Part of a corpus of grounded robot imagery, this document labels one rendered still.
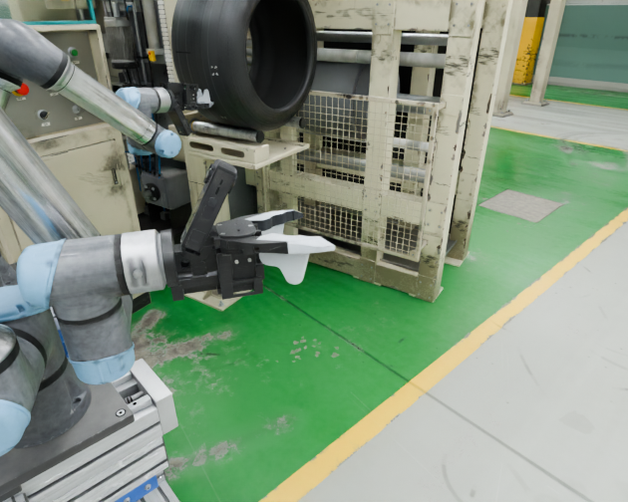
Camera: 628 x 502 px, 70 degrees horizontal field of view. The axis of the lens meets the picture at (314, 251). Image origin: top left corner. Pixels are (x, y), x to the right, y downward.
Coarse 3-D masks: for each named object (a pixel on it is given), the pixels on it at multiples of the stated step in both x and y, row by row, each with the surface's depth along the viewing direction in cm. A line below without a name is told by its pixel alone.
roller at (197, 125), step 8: (192, 128) 182; (200, 128) 180; (208, 128) 177; (216, 128) 175; (224, 128) 173; (232, 128) 171; (240, 128) 170; (248, 128) 169; (232, 136) 172; (240, 136) 170; (248, 136) 168; (256, 136) 166
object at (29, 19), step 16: (0, 0) 145; (16, 0) 148; (32, 0) 152; (48, 0) 156; (64, 0) 160; (80, 0) 165; (0, 16) 146; (16, 16) 149; (32, 16) 153; (48, 16) 157; (64, 16) 162; (80, 16) 166
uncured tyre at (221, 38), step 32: (192, 0) 147; (224, 0) 142; (256, 0) 147; (288, 0) 177; (192, 32) 147; (224, 32) 143; (256, 32) 190; (288, 32) 189; (192, 64) 152; (224, 64) 147; (256, 64) 195; (288, 64) 195; (224, 96) 154; (256, 96) 159; (288, 96) 193; (256, 128) 170
